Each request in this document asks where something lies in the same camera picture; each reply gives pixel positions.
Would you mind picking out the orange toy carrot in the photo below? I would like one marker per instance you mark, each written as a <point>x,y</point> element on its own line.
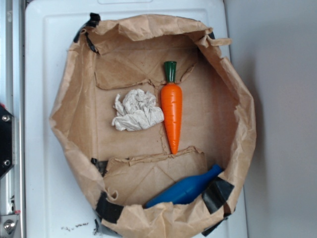
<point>171,104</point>

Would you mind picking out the silver metal rail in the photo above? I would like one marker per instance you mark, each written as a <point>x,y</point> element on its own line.
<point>11,217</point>

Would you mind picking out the blue plastic bottle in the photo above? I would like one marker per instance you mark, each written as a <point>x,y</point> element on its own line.
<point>186,190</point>

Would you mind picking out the crumpled white paper towel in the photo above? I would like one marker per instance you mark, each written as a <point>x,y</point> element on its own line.
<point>137,111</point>

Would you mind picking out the black metal bracket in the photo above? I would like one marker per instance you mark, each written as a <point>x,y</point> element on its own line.
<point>6,142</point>

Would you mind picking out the brown paper bag liner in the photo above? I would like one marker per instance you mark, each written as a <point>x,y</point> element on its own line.
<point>120,171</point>

